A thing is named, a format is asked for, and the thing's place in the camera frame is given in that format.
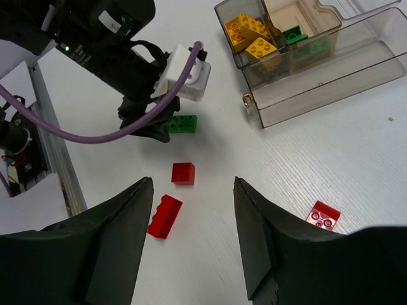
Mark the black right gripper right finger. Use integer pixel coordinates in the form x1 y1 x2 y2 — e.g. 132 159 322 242
233 178 406 304

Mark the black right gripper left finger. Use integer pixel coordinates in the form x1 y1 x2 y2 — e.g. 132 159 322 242
1 177 153 304

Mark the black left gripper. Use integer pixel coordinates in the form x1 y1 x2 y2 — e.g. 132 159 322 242
38 1 180 143

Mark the green 2x4 lego brick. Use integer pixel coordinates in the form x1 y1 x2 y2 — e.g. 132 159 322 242
168 115 198 133

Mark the red curved lego brick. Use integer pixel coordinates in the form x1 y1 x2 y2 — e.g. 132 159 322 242
306 201 341 231

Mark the red 2x2 lego brick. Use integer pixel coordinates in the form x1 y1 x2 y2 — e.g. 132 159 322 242
171 163 195 186

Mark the yellow rounded lego brick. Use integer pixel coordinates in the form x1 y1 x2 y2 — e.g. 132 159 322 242
244 37 282 70

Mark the yellow 2x4 lego brick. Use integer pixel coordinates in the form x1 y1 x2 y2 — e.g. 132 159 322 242
238 13 271 42

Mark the green upside-down 2x2 lego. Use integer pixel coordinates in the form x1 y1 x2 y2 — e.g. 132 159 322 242
283 25 308 45

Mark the yellow upside-down lego brick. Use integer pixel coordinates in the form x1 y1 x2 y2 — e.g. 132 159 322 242
224 17 250 53

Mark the green 2x2 lego brick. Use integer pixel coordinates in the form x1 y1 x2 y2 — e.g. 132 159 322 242
293 39 331 63

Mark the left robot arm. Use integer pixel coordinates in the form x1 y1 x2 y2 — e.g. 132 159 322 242
1 1 180 144

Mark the red 2x4 lego on side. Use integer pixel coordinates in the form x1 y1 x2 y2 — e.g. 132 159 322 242
147 195 183 240

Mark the clear stepped organizer tray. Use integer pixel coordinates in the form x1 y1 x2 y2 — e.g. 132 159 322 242
214 1 400 69

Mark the clear long drawer box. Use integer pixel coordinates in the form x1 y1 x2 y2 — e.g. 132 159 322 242
242 7 406 128

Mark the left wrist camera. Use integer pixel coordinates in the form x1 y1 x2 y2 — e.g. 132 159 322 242
150 43 212 102

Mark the aluminium front rail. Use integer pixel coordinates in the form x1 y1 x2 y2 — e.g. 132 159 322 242
29 65 87 217

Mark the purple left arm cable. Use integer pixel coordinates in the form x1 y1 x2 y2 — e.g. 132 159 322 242
0 40 204 198

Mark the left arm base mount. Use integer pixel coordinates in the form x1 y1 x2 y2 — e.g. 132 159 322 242
1 102 48 196

